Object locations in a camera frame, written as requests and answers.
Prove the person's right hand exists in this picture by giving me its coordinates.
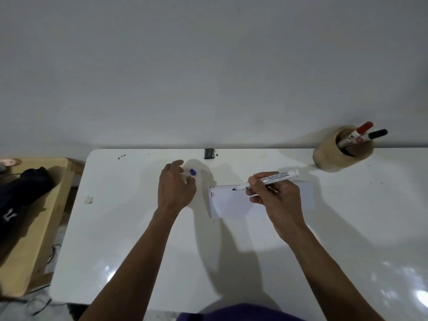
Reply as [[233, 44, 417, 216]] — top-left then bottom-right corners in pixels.
[[246, 172, 309, 233]]

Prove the person's left hand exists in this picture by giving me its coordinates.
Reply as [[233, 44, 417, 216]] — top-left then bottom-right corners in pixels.
[[158, 160, 198, 212]]

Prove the white blue-tipped marker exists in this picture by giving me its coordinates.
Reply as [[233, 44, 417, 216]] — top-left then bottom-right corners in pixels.
[[232, 168, 300, 192]]

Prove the person's right forearm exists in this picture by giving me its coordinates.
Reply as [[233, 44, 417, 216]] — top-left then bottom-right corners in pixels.
[[274, 224, 386, 321]]

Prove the person's left forearm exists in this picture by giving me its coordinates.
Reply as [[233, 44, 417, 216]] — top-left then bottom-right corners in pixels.
[[78, 206, 188, 321]]

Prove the white paper envelope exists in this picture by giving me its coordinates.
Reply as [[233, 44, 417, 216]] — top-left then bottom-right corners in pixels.
[[209, 182, 317, 220]]

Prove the round wooden pen holder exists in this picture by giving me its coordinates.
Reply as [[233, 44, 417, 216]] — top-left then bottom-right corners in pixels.
[[313, 125, 374, 173]]

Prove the person's purple shirt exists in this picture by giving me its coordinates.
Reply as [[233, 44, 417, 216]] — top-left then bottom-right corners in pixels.
[[175, 303, 309, 321]]

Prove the red-capped white marker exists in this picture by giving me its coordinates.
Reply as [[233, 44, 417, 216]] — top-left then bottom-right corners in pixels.
[[337, 121, 374, 147]]

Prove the black-capped white marker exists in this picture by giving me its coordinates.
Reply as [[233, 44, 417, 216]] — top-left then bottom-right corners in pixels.
[[341, 129, 389, 151]]

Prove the black fabric bag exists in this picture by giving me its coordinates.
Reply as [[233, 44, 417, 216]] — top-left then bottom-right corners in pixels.
[[0, 167, 57, 245]]

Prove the light wooden side table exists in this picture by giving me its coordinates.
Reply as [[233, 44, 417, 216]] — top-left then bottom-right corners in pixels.
[[0, 158, 76, 298]]

